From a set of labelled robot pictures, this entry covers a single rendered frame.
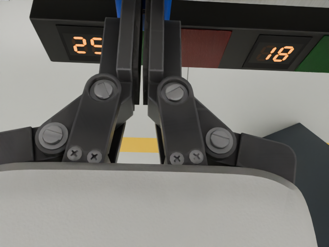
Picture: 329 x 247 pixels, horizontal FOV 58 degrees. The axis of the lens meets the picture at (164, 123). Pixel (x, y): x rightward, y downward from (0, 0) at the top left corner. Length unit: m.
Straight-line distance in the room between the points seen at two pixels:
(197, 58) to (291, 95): 0.78
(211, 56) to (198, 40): 0.02
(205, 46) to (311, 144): 0.73
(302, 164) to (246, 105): 0.24
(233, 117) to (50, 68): 0.55
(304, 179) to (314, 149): 0.12
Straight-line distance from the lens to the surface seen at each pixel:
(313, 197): 0.72
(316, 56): 0.21
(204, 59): 0.19
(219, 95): 0.89
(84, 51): 0.19
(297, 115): 0.99
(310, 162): 0.82
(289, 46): 0.19
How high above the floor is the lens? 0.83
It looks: 69 degrees down
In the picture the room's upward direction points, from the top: 174 degrees clockwise
